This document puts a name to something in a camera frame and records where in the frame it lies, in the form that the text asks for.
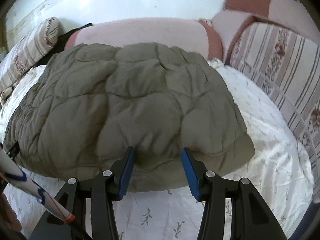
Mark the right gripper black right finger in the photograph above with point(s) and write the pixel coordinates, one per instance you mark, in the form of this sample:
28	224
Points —
251	216

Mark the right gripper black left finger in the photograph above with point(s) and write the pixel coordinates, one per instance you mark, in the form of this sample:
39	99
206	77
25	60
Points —
91	201

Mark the olive green puffer jacket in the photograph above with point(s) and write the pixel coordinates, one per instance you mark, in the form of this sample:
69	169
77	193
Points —
94	101

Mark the white leaf-print duvet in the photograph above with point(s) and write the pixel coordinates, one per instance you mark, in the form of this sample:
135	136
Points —
280	170

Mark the black garment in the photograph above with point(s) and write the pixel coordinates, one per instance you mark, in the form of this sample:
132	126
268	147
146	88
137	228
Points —
60	45

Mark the striped floral pillow right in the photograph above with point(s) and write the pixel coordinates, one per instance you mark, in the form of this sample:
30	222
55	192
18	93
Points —
285	65

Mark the striped floral pillow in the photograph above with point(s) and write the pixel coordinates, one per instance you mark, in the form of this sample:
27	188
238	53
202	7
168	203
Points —
28	51
285	65

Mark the striped floral pillow left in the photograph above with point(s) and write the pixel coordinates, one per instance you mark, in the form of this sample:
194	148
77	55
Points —
28	51

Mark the pink and maroon bolster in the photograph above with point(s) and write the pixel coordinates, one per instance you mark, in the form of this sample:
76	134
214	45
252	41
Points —
190	35

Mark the pink maroon folded blanket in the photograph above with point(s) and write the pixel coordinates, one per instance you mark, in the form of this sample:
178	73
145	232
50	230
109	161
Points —
237	15

